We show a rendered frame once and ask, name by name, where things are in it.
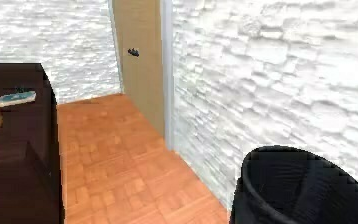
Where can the tan room door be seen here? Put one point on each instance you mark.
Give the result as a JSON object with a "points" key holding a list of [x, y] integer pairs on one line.
{"points": [[141, 76]]}

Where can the black round bin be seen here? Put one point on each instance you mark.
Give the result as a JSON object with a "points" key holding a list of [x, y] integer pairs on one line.
{"points": [[297, 190]]}

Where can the dark brown wooden cabinet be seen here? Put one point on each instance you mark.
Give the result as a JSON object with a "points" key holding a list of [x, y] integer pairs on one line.
{"points": [[23, 160]]}

